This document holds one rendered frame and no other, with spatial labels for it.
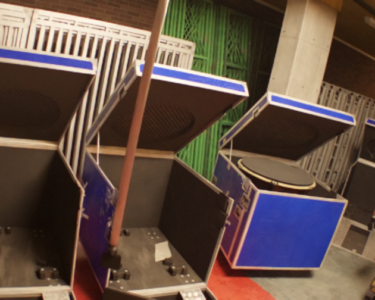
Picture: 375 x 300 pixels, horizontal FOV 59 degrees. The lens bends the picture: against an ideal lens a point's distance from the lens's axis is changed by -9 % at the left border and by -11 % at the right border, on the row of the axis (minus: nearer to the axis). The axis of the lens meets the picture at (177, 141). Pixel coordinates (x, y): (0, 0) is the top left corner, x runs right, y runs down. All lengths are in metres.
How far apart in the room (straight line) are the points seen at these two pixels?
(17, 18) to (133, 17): 2.11
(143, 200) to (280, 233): 1.33
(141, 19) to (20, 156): 3.09
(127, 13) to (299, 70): 2.52
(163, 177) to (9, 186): 1.45
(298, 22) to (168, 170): 2.34
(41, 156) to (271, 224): 2.07
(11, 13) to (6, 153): 1.43
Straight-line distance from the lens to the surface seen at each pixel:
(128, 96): 2.52
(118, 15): 5.29
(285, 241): 3.51
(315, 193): 4.13
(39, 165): 3.13
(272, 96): 3.26
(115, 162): 3.28
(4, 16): 3.78
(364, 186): 6.69
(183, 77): 2.41
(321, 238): 3.74
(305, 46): 4.53
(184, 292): 2.93
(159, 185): 3.54
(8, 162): 3.09
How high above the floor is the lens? 1.88
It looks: 13 degrees down
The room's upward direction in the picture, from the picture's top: 13 degrees clockwise
